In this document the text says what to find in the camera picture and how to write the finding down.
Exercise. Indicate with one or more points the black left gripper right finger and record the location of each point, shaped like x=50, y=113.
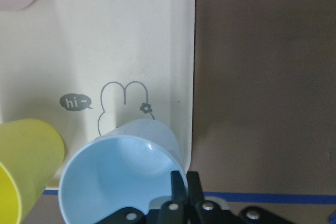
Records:
x=200, y=209

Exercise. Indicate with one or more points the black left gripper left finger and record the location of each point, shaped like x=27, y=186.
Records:
x=174, y=210

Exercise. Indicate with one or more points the yellow plastic cup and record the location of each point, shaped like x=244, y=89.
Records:
x=31, y=153

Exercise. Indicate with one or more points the white rabbit print tray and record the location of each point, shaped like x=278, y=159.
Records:
x=89, y=66

